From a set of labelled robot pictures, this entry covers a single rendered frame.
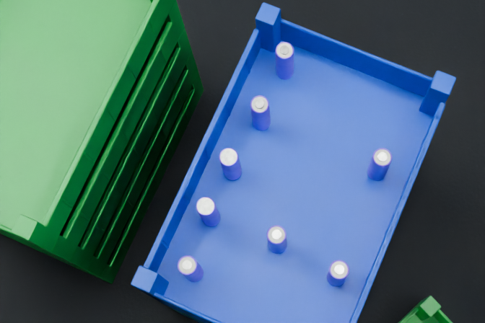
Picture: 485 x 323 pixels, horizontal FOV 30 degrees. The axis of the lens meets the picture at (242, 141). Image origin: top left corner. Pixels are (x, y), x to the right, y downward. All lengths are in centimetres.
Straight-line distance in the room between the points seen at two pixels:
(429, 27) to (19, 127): 63
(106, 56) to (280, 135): 20
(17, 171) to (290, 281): 30
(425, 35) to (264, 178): 48
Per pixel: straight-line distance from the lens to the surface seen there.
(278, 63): 90
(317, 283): 90
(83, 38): 98
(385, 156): 86
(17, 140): 97
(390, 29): 132
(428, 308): 115
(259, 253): 90
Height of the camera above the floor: 122
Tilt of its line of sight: 75 degrees down
